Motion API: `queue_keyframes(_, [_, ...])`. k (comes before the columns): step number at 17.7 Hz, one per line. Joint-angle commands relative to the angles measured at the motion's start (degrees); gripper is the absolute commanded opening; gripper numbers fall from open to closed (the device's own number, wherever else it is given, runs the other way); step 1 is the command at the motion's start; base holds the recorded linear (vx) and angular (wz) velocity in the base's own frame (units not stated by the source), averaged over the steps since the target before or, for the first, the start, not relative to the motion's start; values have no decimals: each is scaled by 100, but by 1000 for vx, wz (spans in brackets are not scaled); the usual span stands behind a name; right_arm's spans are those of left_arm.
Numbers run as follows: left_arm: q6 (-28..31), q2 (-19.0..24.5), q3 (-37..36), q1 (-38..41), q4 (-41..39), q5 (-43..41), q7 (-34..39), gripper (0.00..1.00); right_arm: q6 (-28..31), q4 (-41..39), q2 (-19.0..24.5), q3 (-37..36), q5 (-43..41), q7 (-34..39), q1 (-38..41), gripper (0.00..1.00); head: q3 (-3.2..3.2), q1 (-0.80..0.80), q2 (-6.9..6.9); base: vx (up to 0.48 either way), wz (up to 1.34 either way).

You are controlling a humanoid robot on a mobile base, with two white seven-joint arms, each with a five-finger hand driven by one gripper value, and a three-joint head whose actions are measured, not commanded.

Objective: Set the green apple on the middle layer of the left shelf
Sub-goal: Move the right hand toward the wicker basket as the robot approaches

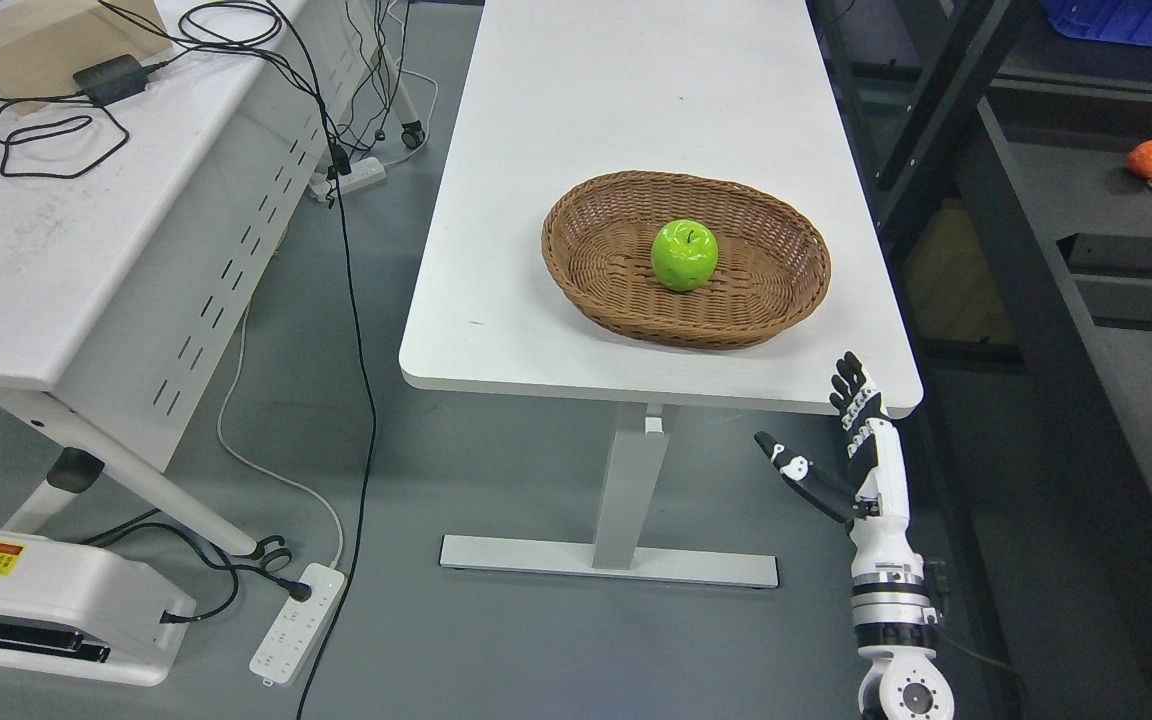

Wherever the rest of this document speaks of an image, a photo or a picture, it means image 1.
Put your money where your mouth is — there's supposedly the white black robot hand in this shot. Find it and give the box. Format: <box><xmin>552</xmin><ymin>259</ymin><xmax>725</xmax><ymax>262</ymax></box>
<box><xmin>755</xmin><ymin>351</ymin><xmax>925</xmax><ymax>585</ymax></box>

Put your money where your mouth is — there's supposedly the green apple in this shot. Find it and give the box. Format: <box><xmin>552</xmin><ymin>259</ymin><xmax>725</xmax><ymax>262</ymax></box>
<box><xmin>652</xmin><ymin>219</ymin><xmax>719</xmax><ymax>291</ymax></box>

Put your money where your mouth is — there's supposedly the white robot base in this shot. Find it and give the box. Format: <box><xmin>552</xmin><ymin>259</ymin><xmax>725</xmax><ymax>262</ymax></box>
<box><xmin>0</xmin><ymin>532</ymin><xmax>196</xmax><ymax>685</ymax></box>

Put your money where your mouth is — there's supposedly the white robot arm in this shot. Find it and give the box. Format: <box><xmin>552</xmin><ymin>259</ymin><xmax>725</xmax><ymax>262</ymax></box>
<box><xmin>851</xmin><ymin>573</ymin><xmax>956</xmax><ymax>719</ymax></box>

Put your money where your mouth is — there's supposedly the black metal shelf rack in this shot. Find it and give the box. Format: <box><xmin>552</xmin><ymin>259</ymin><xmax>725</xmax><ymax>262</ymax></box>
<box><xmin>808</xmin><ymin>1</ymin><xmax>1152</xmax><ymax>719</ymax></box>

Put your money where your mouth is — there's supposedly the brown wicker basket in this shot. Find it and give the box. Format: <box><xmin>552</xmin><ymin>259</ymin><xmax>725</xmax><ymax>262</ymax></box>
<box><xmin>541</xmin><ymin>170</ymin><xmax>831</xmax><ymax>350</ymax></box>

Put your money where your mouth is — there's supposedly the white standing desk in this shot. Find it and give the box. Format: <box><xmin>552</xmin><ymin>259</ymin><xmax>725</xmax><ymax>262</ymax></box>
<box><xmin>399</xmin><ymin>1</ymin><xmax>924</xmax><ymax>588</ymax></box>

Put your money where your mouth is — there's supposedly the blue bin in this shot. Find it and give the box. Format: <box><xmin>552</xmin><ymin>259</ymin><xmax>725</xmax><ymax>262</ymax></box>
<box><xmin>1043</xmin><ymin>1</ymin><xmax>1152</xmax><ymax>47</ymax></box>

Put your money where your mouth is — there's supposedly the white power strip floor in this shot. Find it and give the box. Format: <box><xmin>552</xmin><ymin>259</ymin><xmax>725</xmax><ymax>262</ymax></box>
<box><xmin>250</xmin><ymin>562</ymin><xmax>348</xmax><ymax>687</ymax></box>

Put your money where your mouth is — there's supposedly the white power strip far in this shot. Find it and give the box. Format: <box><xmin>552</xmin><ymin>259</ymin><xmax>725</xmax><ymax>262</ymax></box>
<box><xmin>306</xmin><ymin>158</ymin><xmax>387</xmax><ymax>204</ymax></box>

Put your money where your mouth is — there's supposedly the white folding table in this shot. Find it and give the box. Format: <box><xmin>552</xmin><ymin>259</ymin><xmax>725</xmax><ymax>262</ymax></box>
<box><xmin>0</xmin><ymin>1</ymin><xmax>387</xmax><ymax>559</ymax></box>

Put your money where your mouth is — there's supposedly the black power adapter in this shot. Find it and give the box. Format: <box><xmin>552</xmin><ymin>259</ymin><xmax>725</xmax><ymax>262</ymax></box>
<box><xmin>71</xmin><ymin>54</ymin><xmax>147</xmax><ymax>108</ymax></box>

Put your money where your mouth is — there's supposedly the wooden block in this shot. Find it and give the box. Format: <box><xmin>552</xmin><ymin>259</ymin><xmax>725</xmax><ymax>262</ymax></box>
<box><xmin>0</xmin><ymin>1</ymin><xmax>172</xmax><ymax>113</ymax></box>

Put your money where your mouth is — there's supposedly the black long cable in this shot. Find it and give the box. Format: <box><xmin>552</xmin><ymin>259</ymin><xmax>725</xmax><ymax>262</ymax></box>
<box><xmin>96</xmin><ymin>0</ymin><xmax>379</xmax><ymax>720</ymax></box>

